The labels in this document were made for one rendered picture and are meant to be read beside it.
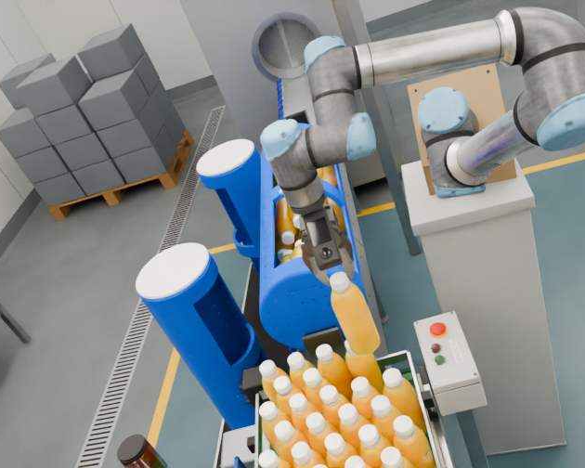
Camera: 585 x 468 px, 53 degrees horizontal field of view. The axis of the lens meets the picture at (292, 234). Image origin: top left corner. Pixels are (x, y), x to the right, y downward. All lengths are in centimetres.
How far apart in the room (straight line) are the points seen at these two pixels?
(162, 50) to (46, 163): 213
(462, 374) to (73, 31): 628
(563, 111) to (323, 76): 40
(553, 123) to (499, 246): 71
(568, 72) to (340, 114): 38
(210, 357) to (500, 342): 99
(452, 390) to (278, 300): 49
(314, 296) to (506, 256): 57
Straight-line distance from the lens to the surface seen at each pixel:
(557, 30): 112
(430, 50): 108
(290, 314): 156
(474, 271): 178
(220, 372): 225
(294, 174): 105
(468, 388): 133
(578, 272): 308
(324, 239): 109
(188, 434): 303
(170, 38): 679
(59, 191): 551
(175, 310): 205
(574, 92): 109
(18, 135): 536
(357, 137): 101
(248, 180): 259
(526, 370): 213
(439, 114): 145
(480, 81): 171
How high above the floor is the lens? 213
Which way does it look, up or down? 34 degrees down
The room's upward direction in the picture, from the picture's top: 24 degrees counter-clockwise
